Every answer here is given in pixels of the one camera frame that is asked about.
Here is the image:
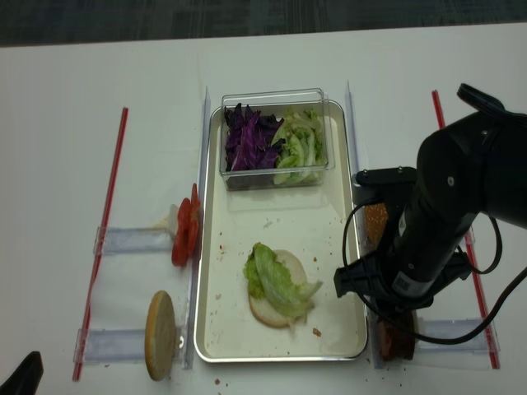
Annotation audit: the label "bottom bun on tray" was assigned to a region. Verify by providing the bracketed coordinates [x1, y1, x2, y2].
[247, 249, 308, 329]

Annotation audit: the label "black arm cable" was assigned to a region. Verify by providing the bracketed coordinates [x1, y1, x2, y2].
[343, 197, 527, 345]

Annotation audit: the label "left bun half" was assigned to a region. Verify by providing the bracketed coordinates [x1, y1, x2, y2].
[144, 290, 176, 381]

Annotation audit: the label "clear salad container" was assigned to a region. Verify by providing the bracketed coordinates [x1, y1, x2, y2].
[219, 88, 334, 191]

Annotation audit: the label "left upper clear pusher track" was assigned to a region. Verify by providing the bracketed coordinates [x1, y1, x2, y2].
[100, 204, 179, 256]

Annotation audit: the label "stacked meat patties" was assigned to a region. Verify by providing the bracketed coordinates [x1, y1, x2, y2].
[377, 312, 416, 361]

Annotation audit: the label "purple cabbage pile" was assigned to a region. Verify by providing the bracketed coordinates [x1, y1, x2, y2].
[223, 103, 282, 172]

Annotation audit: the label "left lower clear pusher track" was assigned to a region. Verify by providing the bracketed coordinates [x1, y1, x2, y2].
[73, 329, 146, 364]

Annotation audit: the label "green lettuce pile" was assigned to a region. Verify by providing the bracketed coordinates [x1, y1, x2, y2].
[272, 108, 324, 185]

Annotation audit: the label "rear tomato slice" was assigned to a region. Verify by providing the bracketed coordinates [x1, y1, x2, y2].
[187, 184, 201, 255]

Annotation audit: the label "right red rail strip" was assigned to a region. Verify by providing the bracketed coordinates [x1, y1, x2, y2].
[431, 90, 501, 369]

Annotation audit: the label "front sesame bun top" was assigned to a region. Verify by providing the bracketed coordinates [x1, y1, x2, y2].
[364, 203, 388, 246]

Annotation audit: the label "front tomato slice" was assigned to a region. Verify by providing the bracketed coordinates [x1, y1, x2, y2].
[171, 197, 191, 267]

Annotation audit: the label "right clear guide rail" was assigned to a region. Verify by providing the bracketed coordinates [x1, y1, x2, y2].
[345, 81, 385, 369]

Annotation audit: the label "right lower clear pusher track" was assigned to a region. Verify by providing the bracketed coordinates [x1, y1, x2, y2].
[415, 317, 501, 354]

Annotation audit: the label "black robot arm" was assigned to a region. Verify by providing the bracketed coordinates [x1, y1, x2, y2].
[333, 84, 526, 311]

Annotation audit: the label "black object at corner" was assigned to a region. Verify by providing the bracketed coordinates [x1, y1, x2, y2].
[0, 351, 44, 395]

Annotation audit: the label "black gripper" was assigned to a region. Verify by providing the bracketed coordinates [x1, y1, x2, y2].
[333, 242, 470, 315]

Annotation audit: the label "white metal tray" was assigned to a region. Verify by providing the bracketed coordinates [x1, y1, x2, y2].
[194, 101, 368, 363]

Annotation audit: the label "left red rail strip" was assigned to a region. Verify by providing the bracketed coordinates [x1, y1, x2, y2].
[72, 107, 128, 383]

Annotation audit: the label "lettuce leaf on bun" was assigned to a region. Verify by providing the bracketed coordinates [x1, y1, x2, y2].
[245, 241, 324, 330]

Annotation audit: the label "tomato slice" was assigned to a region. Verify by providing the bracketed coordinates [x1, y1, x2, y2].
[171, 197, 191, 267]
[187, 184, 201, 255]

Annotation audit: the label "red rail strip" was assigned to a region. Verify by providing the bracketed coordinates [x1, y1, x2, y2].
[431, 90, 501, 369]
[72, 107, 128, 383]

